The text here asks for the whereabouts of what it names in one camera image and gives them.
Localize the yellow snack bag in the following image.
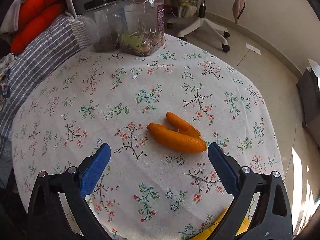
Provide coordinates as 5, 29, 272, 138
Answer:
190, 205, 251, 240

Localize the orange peel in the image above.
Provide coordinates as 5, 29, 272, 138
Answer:
147, 112, 207, 153

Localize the floral tablecloth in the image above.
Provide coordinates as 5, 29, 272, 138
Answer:
12, 35, 283, 239

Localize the grey ottoman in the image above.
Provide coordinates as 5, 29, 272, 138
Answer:
296, 70, 319, 149

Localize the white quilted cushion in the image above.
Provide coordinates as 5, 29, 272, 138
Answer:
307, 59, 320, 88

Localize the white paper on floor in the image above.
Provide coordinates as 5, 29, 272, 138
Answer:
246, 43, 261, 55

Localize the grey striped blanket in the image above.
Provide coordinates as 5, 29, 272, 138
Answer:
1, 15, 89, 143

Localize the red cushion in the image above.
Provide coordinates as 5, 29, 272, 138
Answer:
1, 0, 66, 55

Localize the white office chair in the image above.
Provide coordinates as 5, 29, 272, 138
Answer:
166, 0, 247, 53

